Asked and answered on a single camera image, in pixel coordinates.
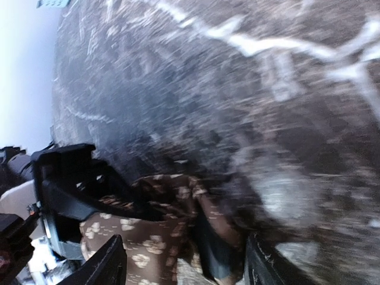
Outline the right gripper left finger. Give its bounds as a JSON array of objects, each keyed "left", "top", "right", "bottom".
[{"left": 64, "top": 235, "right": 127, "bottom": 285}]

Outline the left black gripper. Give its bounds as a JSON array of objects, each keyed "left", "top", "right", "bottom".
[{"left": 31, "top": 144, "right": 163, "bottom": 261}]

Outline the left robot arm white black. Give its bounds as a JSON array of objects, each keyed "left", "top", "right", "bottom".
[{"left": 1, "top": 144, "right": 161, "bottom": 284}]

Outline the blue perforated plastic basket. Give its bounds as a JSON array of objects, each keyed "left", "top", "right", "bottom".
[{"left": 36, "top": 0, "right": 71, "bottom": 8}]

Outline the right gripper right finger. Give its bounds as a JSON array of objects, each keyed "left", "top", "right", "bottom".
[{"left": 243, "top": 233, "right": 316, "bottom": 285}]

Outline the brown floral tie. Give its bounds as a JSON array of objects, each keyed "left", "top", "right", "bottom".
[{"left": 79, "top": 174, "right": 245, "bottom": 284}]

